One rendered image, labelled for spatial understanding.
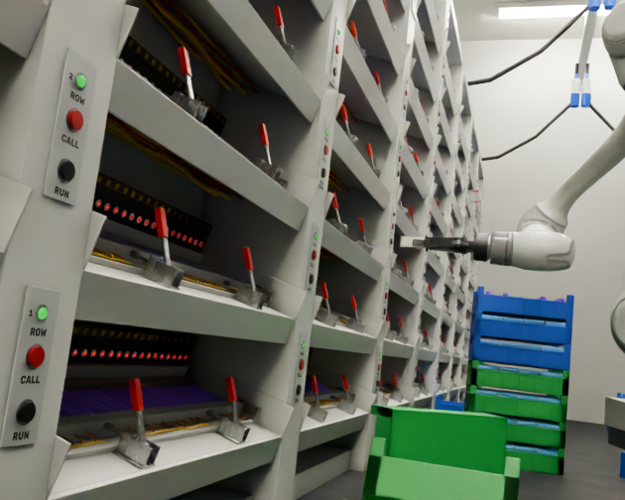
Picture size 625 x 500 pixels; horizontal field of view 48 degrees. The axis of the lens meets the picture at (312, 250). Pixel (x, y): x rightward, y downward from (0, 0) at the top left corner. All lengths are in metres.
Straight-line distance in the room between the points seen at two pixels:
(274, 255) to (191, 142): 0.44
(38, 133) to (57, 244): 0.09
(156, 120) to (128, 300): 0.19
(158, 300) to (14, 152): 0.25
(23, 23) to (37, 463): 0.35
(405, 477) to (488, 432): 0.59
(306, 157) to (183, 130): 0.47
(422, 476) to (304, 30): 0.79
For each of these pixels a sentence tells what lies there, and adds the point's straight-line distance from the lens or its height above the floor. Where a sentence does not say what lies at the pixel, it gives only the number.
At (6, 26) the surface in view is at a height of 0.51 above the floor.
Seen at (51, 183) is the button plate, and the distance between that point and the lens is 0.59.
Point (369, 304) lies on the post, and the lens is 1.87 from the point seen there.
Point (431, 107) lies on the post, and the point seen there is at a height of 1.24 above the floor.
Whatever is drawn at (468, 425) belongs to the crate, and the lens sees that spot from 1.52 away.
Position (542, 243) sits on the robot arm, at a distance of 1.85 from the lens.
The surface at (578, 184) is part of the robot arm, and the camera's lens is 1.92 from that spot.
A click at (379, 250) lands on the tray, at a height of 0.58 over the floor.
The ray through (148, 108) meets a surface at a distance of 0.73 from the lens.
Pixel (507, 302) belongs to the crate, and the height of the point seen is 0.52.
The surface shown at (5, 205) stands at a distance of 0.56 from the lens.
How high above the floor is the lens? 0.30
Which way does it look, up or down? 8 degrees up
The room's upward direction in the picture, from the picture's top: 7 degrees clockwise
